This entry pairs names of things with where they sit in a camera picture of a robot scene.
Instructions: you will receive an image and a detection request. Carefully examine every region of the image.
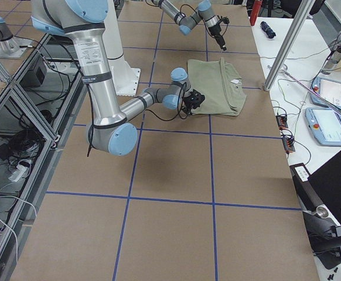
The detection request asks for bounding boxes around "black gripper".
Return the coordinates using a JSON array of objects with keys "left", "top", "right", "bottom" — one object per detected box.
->
[
  {"left": 210, "top": 25, "right": 227, "bottom": 52},
  {"left": 181, "top": 100, "right": 199, "bottom": 115}
]

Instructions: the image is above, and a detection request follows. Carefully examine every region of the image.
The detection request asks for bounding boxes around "olive green long-sleeve shirt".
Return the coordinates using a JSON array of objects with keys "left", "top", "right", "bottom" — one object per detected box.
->
[{"left": 187, "top": 57, "right": 247, "bottom": 116}]

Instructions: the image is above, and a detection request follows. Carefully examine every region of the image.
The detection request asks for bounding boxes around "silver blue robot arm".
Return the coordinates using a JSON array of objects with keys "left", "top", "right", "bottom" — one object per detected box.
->
[
  {"left": 145, "top": 1, "right": 230, "bottom": 52},
  {"left": 31, "top": 1, "right": 205, "bottom": 156}
]

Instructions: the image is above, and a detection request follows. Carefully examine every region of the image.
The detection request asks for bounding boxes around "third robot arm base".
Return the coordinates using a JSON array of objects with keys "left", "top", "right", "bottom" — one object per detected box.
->
[{"left": 0, "top": 17, "right": 33, "bottom": 59}]

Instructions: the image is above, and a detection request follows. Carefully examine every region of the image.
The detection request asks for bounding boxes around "folded dark blue umbrella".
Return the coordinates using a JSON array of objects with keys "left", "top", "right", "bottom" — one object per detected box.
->
[{"left": 260, "top": 21, "right": 276, "bottom": 39}]

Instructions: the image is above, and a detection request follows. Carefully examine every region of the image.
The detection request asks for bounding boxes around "red cylinder tube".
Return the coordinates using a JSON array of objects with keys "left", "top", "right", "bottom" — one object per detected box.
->
[{"left": 250, "top": 0, "right": 262, "bottom": 26}]

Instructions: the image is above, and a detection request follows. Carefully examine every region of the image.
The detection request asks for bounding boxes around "black orange circuit board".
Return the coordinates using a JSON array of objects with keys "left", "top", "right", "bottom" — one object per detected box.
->
[{"left": 276, "top": 115, "right": 288, "bottom": 130}]

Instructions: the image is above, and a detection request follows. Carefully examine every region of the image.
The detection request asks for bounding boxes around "far blue teach pendant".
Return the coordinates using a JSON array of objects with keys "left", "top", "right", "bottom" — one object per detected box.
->
[{"left": 311, "top": 77, "right": 341, "bottom": 109}]

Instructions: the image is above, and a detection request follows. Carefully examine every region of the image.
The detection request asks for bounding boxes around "blue teach pendant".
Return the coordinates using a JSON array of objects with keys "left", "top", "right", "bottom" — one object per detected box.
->
[
  {"left": 305, "top": 108, "right": 341, "bottom": 147},
  {"left": 311, "top": 77, "right": 341, "bottom": 109}
]

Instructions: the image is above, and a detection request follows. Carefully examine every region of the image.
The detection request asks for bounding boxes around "near blue teach pendant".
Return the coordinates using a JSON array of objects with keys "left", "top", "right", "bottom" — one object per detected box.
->
[{"left": 305, "top": 108, "right": 341, "bottom": 147}]

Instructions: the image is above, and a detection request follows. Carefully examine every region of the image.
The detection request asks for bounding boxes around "metal reacher grabber tool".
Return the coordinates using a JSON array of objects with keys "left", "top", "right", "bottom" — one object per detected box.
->
[{"left": 279, "top": 65, "right": 341, "bottom": 116}]

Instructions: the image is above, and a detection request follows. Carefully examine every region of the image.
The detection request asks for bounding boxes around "black box under table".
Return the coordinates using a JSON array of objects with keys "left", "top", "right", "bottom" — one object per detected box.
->
[{"left": 20, "top": 57, "right": 47, "bottom": 87}]

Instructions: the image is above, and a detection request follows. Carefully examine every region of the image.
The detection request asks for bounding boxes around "white power strip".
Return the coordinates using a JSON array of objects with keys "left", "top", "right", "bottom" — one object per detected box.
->
[{"left": 8, "top": 162, "right": 30, "bottom": 182}]

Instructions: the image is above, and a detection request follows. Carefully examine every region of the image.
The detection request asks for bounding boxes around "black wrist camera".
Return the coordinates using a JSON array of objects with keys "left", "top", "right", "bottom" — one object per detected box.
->
[
  {"left": 219, "top": 16, "right": 230, "bottom": 25},
  {"left": 183, "top": 90, "right": 205, "bottom": 107}
]

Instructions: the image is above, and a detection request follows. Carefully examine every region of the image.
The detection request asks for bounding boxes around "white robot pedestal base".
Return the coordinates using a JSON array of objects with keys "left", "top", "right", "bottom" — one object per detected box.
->
[{"left": 103, "top": 0, "right": 141, "bottom": 96}]

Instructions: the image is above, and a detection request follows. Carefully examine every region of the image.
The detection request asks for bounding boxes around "grey aluminium frame post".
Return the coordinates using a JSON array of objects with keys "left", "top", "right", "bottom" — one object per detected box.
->
[{"left": 264, "top": 0, "right": 315, "bottom": 91}]

